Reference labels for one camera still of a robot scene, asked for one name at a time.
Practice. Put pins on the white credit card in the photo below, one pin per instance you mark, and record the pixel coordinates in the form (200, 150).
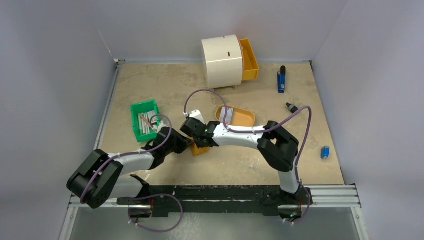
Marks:
(227, 114)

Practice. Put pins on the green plastic bin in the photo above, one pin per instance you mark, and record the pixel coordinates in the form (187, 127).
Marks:
(143, 107)

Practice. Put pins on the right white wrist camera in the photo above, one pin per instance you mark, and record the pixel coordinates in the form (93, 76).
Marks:
(196, 114)

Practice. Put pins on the cream round drawer cabinet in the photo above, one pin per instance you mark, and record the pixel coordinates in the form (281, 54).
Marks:
(222, 61)

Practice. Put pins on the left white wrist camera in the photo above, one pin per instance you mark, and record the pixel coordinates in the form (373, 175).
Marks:
(162, 125)

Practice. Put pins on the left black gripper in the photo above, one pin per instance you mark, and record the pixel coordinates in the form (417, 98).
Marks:
(183, 141)

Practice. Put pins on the aluminium frame rail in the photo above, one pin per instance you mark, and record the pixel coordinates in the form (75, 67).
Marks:
(318, 196)

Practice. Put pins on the small black knob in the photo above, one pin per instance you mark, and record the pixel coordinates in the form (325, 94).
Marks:
(291, 107)

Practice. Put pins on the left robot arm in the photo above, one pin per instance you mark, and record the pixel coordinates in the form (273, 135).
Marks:
(97, 179)

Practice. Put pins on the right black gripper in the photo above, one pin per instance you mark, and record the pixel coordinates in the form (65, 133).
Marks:
(199, 141)

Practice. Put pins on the yellow oval plastic tray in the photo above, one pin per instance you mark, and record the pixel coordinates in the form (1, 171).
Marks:
(242, 117)

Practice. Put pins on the small card box in bin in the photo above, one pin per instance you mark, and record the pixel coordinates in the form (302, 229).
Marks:
(152, 117)

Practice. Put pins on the yellow open drawer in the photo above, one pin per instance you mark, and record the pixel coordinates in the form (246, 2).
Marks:
(250, 64)

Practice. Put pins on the yellow leather card holder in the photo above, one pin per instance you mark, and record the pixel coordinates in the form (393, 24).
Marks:
(196, 151)

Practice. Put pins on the grey tubes in bin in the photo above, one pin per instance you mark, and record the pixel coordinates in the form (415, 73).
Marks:
(145, 128)

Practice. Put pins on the small blue eraser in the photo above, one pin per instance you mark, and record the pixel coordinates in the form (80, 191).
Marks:
(325, 152)

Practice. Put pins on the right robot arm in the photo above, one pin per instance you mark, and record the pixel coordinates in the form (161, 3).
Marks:
(279, 148)

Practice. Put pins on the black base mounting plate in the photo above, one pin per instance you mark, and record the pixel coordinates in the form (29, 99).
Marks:
(255, 208)

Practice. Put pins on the brown pencil in bin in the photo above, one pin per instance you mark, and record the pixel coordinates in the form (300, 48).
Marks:
(146, 121)

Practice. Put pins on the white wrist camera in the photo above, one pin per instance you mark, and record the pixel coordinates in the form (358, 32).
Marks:
(162, 125)
(196, 114)

